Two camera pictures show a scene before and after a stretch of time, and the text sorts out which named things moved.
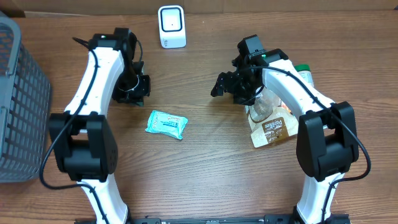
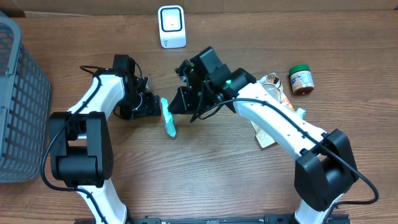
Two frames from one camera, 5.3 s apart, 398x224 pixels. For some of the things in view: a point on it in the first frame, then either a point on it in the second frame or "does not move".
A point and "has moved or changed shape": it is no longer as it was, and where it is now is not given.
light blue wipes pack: (166, 124) has moved or changed shape
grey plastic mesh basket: (25, 109) does not move
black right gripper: (227, 84) → (185, 98)
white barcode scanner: (172, 27) does not move
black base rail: (269, 219) does not move
